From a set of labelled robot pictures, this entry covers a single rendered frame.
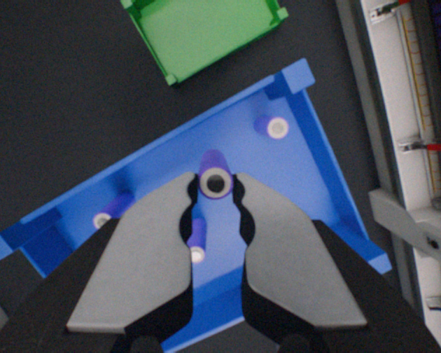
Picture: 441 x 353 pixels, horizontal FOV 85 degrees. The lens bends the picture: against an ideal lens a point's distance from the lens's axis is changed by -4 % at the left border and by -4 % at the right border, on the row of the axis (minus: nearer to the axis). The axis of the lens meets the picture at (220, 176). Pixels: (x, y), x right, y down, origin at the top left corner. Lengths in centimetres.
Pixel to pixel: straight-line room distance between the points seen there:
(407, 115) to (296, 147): 40
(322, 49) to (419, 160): 35
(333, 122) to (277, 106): 48
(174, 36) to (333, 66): 41
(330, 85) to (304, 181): 48
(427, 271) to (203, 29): 81
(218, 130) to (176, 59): 44
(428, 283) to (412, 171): 31
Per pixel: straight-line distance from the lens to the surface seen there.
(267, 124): 21
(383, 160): 78
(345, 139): 76
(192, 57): 68
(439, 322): 95
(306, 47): 73
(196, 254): 23
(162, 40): 70
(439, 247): 68
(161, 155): 27
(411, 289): 101
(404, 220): 74
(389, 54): 63
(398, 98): 64
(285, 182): 29
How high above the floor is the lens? 67
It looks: 76 degrees down
